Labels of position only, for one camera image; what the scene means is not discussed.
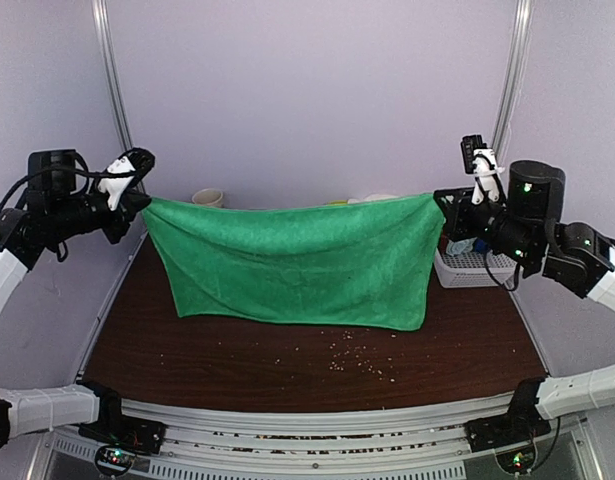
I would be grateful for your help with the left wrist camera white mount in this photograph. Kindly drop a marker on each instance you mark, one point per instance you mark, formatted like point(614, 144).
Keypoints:
point(124, 173)

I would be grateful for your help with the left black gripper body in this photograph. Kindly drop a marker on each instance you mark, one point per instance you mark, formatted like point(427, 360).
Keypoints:
point(112, 230)

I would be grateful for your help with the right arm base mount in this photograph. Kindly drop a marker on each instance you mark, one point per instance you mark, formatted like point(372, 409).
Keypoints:
point(502, 431)

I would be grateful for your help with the left aluminium frame post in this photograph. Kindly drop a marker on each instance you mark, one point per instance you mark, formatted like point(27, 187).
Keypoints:
point(119, 114)

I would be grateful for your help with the white cream towel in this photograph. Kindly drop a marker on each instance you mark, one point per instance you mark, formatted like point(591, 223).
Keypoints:
point(372, 198)

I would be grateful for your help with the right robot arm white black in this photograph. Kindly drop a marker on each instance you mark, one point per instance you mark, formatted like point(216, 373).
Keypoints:
point(526, 227)

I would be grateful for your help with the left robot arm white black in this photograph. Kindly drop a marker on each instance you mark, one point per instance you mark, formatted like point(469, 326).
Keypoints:
point(58, 199)

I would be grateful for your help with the right aluminium frame post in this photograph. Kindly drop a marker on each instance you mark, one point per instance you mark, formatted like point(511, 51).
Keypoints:
point(516, 64)

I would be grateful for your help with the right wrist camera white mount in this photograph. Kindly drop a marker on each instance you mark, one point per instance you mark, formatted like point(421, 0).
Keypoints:
point(480, 162)

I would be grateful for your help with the patterned ceramic mug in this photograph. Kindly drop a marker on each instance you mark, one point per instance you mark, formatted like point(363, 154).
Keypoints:
point(209, 197)

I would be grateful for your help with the green microfiber towel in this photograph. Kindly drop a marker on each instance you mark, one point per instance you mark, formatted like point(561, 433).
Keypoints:
point(365, 264)

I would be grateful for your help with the aluminium frame post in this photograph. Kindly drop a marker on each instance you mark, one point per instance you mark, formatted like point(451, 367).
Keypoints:
point(119, 114)
point(516, 64)

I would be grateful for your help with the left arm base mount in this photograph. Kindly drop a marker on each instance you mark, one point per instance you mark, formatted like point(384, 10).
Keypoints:
point(137, 435)

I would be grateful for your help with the aluminium front rail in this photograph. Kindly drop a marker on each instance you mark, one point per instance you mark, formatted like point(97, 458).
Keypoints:
point(407, 443)

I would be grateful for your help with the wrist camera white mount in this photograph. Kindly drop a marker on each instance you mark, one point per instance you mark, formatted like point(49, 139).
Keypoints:
point(480, 162)
point(124, 173)

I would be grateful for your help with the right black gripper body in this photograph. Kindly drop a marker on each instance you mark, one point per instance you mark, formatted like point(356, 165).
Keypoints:
point(459, 229)

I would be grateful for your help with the rolled dark blue towel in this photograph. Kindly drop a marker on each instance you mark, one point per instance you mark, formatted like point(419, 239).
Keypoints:
point(480, 246)

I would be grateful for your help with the white plastic basket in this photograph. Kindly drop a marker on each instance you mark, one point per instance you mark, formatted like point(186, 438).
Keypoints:
point(472, 270)

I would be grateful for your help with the rolled light blue towel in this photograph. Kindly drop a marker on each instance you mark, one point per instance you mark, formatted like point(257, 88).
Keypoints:
point(461, 247)

